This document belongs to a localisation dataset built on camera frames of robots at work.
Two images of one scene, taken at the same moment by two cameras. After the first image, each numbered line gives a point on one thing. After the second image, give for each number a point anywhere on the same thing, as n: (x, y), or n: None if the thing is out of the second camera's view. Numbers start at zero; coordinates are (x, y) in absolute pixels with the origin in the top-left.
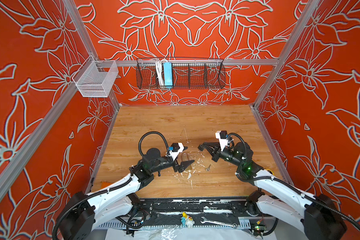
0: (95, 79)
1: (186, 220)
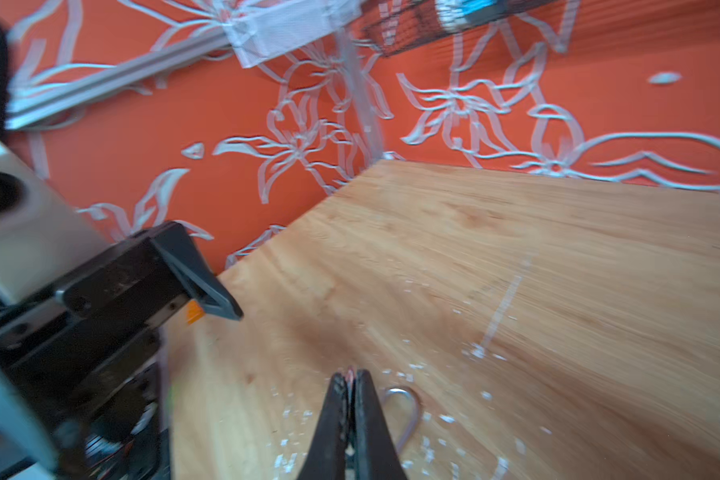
0: (264, 30)
1: None
